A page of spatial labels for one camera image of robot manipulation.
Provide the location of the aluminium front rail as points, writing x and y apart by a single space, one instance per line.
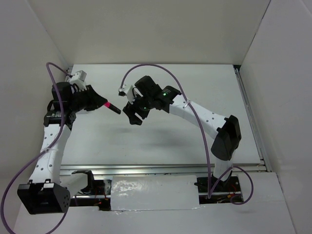
129 170

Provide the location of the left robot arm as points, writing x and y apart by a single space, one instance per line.
45 192

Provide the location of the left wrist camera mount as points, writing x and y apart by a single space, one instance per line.
78 78

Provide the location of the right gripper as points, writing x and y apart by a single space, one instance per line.
129 109

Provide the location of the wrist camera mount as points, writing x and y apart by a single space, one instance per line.
129 92
78 78

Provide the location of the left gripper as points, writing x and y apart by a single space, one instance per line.
95 101

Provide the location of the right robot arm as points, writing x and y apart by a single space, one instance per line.
146 95

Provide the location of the white foil cover sheet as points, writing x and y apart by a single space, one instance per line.
143 193

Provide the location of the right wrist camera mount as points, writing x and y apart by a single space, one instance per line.
129 92

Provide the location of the pink highlighter marker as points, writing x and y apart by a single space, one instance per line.
112 108

